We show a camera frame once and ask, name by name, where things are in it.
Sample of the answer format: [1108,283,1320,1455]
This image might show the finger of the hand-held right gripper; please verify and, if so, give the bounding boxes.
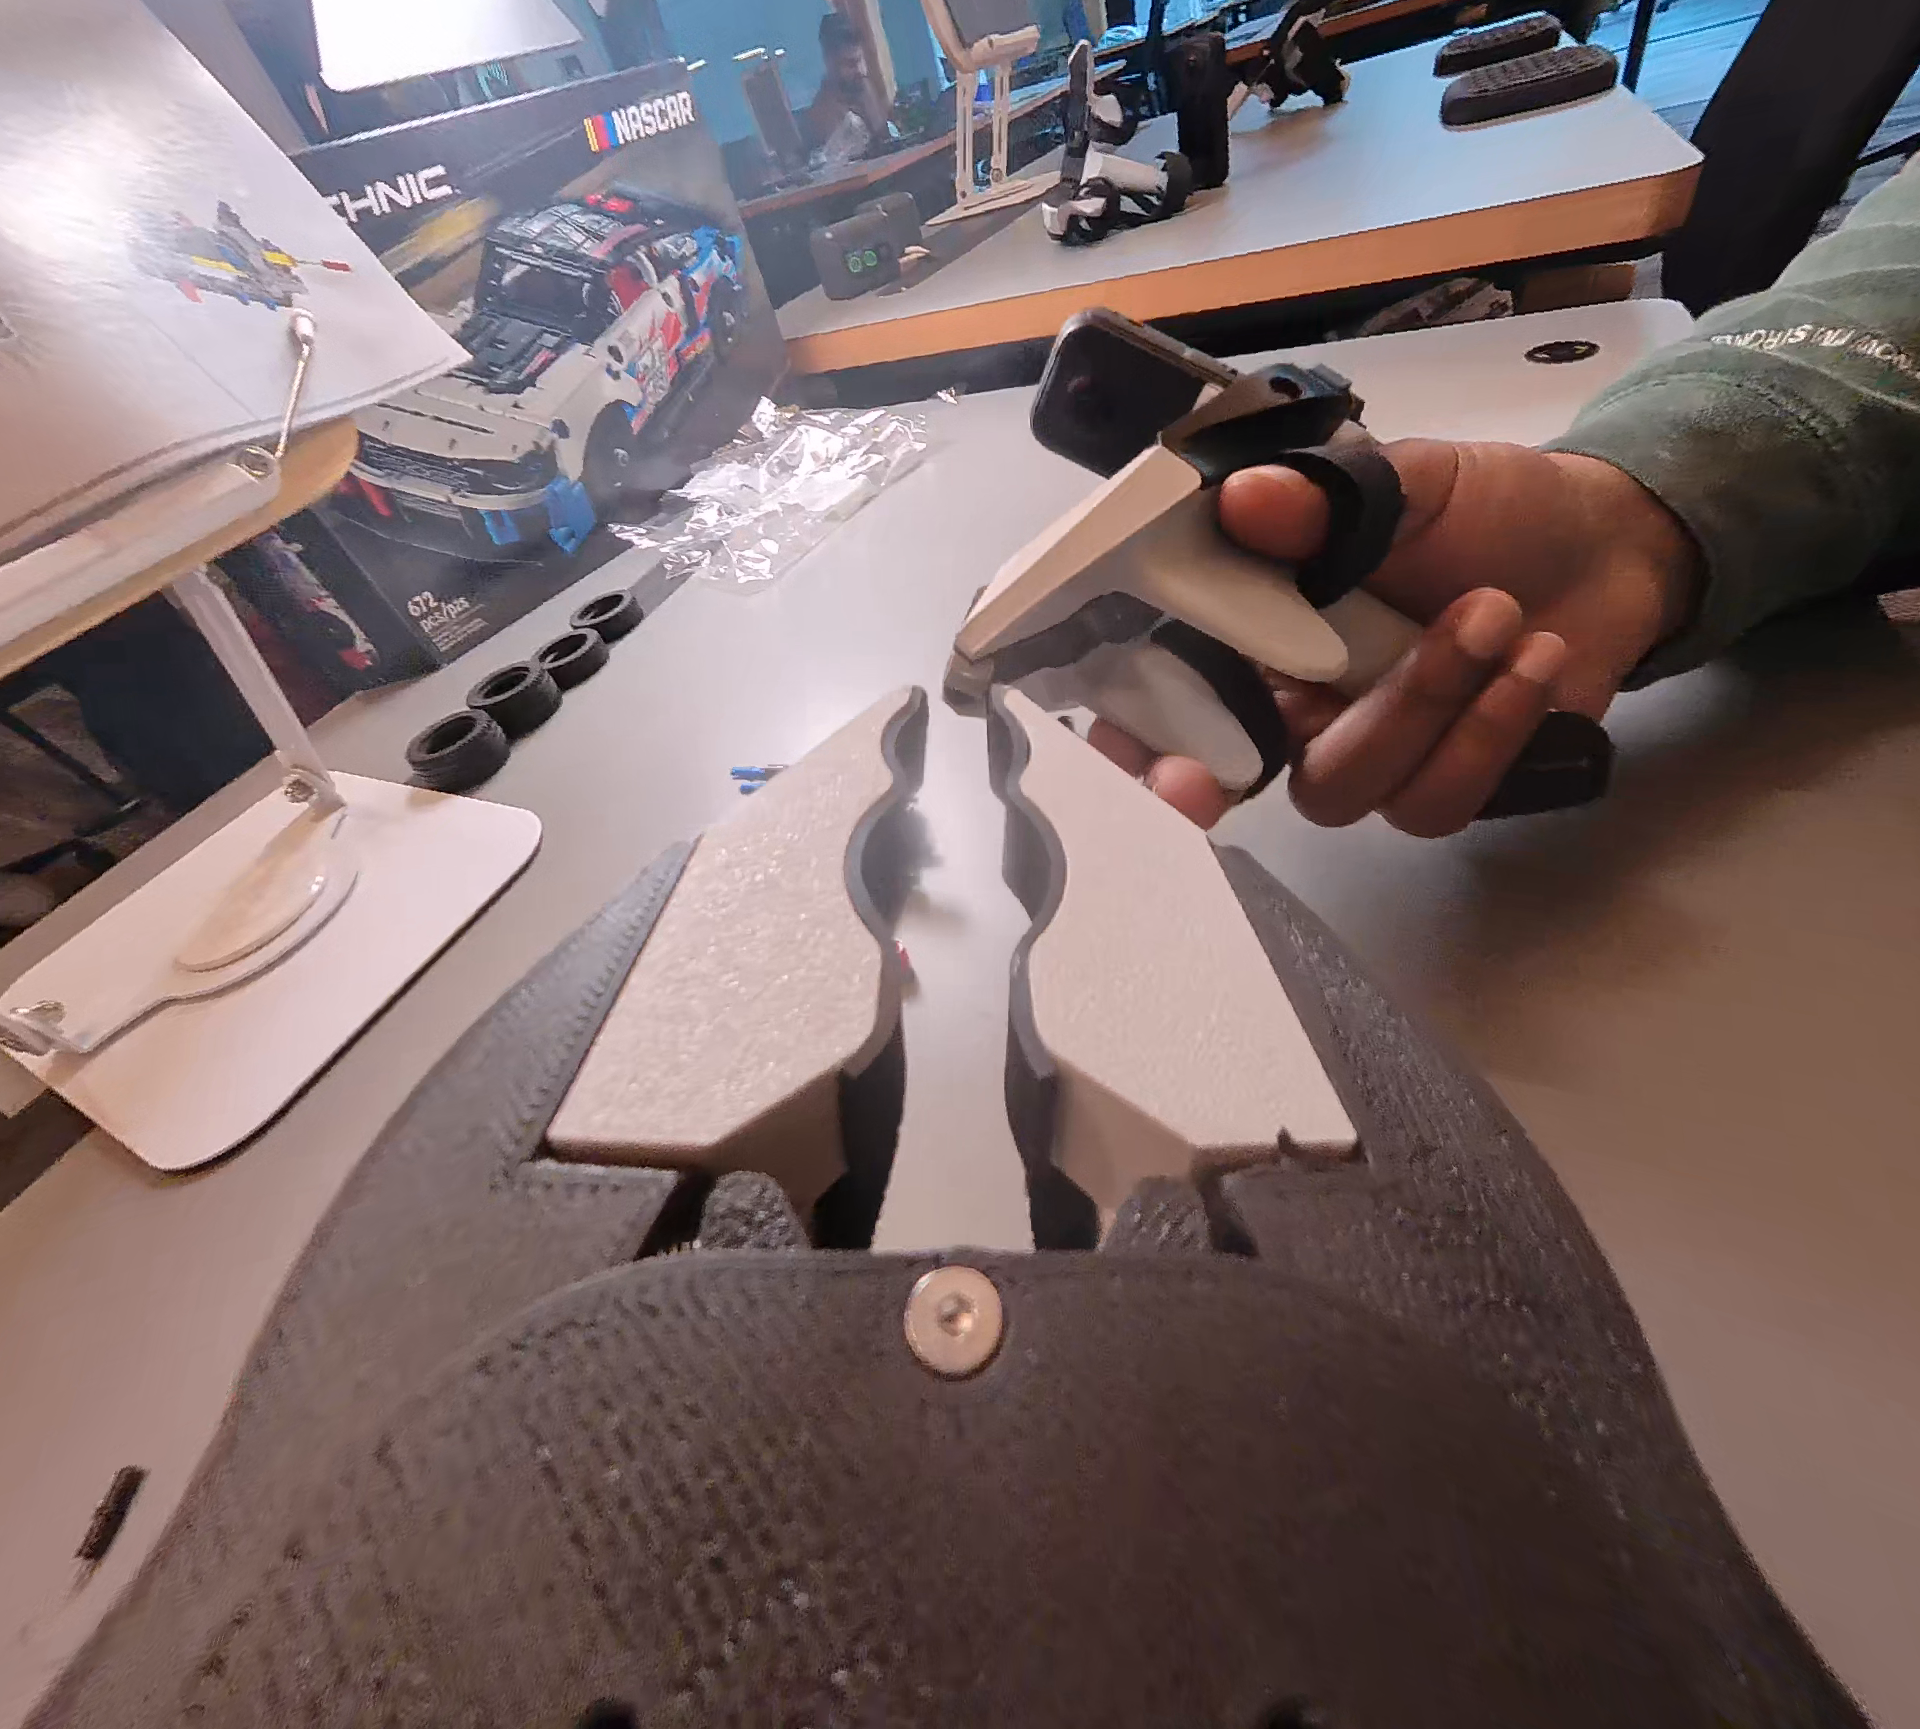
[942,449,1208,716]

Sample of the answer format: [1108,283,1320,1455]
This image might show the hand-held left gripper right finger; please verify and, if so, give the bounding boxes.
[987,692,1361,1232]

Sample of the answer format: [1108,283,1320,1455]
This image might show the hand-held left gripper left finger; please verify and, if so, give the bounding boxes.
[545,683,932,1228]

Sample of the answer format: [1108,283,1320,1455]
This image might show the person's right forearm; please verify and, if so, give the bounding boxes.
[1545,150,1920,688]

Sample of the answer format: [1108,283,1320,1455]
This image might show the lego set box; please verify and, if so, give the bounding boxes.
[225,86,789,726]

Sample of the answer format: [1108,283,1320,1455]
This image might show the person's right hand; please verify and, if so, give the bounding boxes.
[1087,437,1704,843]

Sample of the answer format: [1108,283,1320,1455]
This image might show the black white hand-held device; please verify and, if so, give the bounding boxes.
[1046,39,1196,249]

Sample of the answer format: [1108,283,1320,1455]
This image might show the black upright device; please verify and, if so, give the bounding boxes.
[1167,30,1234,188]

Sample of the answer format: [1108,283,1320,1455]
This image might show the clear plastic bag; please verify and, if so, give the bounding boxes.
[659,395,935,590]

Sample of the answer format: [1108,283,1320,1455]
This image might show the wood-edged grey table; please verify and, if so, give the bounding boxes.
[780,33,1707,375]

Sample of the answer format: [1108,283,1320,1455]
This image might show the black box with green lights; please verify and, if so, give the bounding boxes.
[810,190,926,303]

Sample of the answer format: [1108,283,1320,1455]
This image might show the white book stand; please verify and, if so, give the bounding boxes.
[0,415,545,1176]

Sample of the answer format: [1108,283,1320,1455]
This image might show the black oval pad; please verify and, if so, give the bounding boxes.
[1431,9,1565,81]
[1439,43,1623,130]

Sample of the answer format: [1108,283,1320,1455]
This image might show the black chair back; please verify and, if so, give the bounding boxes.
[1663,0,1920,313]

